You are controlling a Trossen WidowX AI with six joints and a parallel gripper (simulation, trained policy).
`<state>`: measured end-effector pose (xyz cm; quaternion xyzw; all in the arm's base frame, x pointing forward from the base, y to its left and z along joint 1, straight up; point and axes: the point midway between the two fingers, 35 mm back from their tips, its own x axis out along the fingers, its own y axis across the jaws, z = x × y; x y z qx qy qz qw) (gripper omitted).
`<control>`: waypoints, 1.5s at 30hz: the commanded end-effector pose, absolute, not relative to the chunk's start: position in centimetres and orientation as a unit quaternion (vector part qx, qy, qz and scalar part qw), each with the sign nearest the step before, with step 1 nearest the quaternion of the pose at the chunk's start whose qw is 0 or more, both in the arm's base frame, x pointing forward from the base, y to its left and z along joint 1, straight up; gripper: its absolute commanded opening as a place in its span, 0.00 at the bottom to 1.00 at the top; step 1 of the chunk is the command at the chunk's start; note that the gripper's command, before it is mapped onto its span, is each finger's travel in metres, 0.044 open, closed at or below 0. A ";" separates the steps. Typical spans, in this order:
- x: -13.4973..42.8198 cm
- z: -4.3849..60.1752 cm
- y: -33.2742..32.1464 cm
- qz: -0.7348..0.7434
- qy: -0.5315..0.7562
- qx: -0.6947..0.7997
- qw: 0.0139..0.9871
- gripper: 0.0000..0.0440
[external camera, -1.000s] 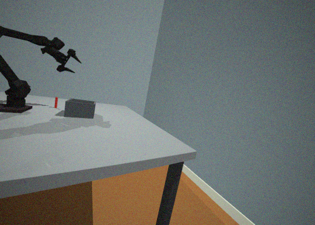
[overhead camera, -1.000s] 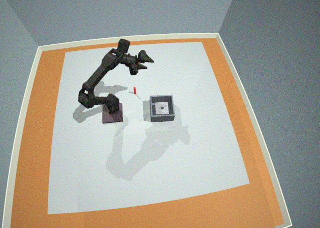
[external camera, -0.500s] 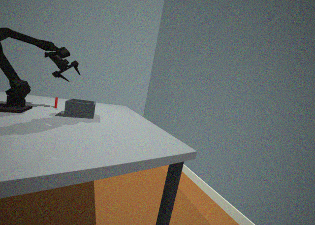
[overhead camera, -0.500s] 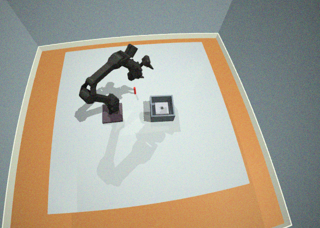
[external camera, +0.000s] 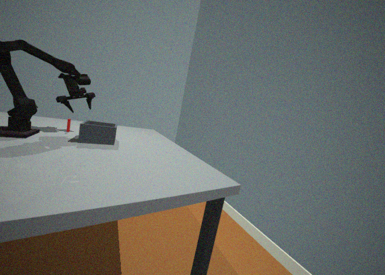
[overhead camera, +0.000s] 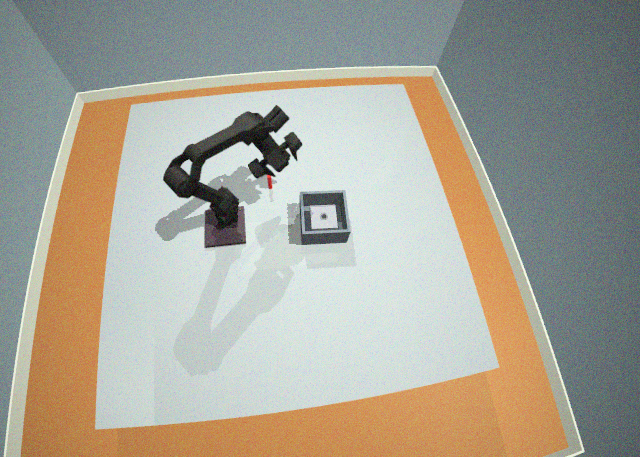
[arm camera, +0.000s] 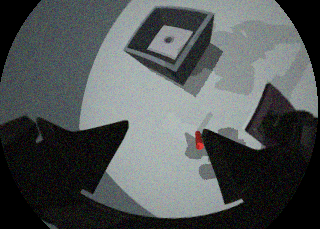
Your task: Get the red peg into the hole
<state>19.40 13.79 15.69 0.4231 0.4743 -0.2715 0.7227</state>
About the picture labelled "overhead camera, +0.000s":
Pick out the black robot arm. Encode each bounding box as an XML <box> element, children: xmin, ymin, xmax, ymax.
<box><xmin>163</xmin><ymin>105</ymin><xmax>290</xmax><ymax>228</ymax></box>

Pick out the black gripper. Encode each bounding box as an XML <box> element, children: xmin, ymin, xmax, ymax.
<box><xmin>248</xmin><ymin>132</ymin><xmax>302</xmax><ymax>178</ymax></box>

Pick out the white square plate with hole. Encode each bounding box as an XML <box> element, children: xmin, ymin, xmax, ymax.
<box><xmin>310</xmin><ymin>205</ymin><xmax>338</xmax><ymax>231</ymax></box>

